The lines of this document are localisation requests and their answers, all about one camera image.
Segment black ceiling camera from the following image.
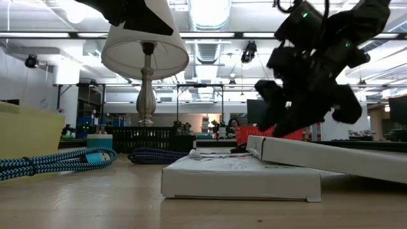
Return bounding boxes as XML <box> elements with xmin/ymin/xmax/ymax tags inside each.
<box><xmin>240</xmin><ymin>41</ymin><xmax>258</xmax><ymax>64</ymax></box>
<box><xmin>24</xmin><ymin>53</ymin><xmax>39</xmax><ymax>69</ymax></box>

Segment small black adapter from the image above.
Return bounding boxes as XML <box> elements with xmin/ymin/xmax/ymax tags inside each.
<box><xmin>230</xmin><ymin>144</ymin><xmax>249</xmax><ymax>155</ymax></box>

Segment person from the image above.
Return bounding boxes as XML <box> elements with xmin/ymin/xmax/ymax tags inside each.
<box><xmin>225</xmin><ymin>117</ymin><xmax>242</xmax><ymax>139</ymax></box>

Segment tall white box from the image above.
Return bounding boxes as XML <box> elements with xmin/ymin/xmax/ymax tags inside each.
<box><xmin>319</xmin><ymin>108</ymin><xmax>350</xmax><ymax>142</ymax></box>

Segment dark storage shelving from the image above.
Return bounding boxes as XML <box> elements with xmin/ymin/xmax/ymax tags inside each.
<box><xmin>57</xmin><ymin>83</ymin><xmax>106</xmax><ymax>138</ymax></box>

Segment teal marker pen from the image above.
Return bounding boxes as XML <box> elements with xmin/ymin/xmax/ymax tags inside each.
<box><xmin>0</xmin><ymin>147</ymin><xmax>118</xmax><ymax>182</ymax></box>

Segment purple braided usb cable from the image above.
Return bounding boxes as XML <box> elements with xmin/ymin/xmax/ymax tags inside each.
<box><xmin>127</xmin><ymin>148</ymin><xmax>190</xmax><ymax>165</ymax></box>

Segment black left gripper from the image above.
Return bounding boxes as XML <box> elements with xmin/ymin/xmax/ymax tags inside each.
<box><xmin>74</xmin><ymin>0</ymin><xmax>174</xmax><ymax>36</ymax></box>

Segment red plastic bin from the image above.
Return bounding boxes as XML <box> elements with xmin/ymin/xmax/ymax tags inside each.
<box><xmin>234</xmin><ymin>125</ymin><xmax>305</xmax><ymax>148</ymax></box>

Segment black plastic bin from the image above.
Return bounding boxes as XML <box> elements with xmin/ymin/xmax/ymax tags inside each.
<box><xmin>106</xmin><ymin>126</ymin><xmax>197</xmax><ymax>154</ymax></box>

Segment black computer monitor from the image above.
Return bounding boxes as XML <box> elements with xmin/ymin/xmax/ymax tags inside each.
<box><xmin>247</xmin><ymin>99</ymin><xmax>271</xmax><ymax>127</ymax></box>
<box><xmin>388</xmin><ymin>95</ymin><xmax>407</xmax><ymax>127</ymax></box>

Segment yellow plastic bin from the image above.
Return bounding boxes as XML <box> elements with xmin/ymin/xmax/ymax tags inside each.
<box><xmin>0</xmin><ymin>101</ymin><xmax>66</xmax><ymax>160</ymax></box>

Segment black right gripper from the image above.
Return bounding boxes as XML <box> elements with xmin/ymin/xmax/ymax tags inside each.
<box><xmin>254</xmin><ymin>41</ymin><xmax>371</xmax><ymax>138</ymax></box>

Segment white shade silver table lamp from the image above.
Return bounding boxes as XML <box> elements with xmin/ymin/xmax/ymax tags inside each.
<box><xmin>101</xmin><ymin>0</ymin><xmax>190</xmax><ymax>127</ymax></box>

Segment black metal table frame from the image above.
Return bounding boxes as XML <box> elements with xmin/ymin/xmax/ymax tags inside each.
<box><xmin>59</xmin><ymin>138</ymin><xmax>407</xmax><ymax>153</ymax></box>

